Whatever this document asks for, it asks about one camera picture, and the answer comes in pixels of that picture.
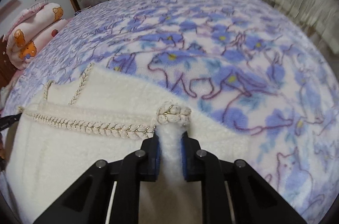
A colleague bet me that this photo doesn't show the pink bear-print folded quilt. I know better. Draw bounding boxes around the pink bear-print folded quilt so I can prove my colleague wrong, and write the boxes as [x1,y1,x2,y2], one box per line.
[3,0,68,70]

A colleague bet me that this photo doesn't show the white fleece cardigan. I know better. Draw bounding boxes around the white fleece cardigan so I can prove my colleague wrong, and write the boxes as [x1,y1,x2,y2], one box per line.
[5,66,250,223]

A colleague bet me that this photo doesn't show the blue floral bed blanket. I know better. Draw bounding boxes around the blue floral bed blanket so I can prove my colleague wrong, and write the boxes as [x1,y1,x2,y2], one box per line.
[6,0,338,223]

